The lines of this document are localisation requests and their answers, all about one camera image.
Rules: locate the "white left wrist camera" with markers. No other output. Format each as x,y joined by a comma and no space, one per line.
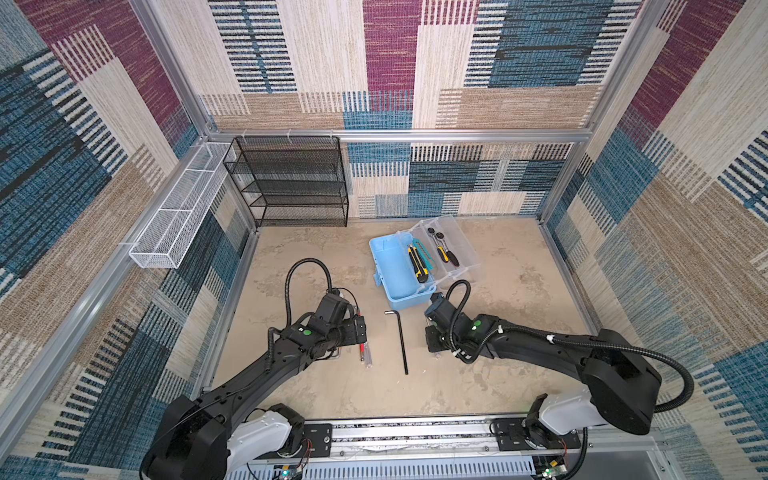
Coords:
332,309

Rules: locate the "blue toolbox with clear lid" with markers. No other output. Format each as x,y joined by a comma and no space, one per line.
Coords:
394,271

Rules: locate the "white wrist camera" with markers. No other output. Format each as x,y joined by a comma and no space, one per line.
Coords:
440,311
332,309

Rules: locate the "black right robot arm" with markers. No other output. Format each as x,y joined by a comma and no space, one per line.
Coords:
622,385

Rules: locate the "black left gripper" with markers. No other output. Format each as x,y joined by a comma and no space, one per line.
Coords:
351,336

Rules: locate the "yellow black utility knife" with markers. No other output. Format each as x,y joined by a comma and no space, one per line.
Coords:
421,274

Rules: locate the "black handle screwdriver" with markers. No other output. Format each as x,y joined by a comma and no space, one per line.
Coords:
452,257

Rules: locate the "white wire mesh basket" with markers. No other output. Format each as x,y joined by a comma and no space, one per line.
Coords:
166,239

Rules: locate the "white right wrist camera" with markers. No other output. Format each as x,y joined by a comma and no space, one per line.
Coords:
440,311

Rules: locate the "black mesh shelf rack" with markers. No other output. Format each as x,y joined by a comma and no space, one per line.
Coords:
290,181

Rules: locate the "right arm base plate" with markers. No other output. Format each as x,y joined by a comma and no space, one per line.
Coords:
515,434

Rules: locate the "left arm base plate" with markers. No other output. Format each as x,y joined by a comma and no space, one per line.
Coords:
311,441

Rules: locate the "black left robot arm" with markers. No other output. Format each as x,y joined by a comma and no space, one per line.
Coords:
207,437

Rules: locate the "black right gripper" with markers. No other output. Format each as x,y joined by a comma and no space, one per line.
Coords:
431,340

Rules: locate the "teal utility knife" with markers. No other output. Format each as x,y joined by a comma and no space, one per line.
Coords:
423,255

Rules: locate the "black hex key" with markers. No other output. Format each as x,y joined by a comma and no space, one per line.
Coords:
397,315

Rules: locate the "yellow black ratchet wrench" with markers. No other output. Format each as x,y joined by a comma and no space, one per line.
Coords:
439,246

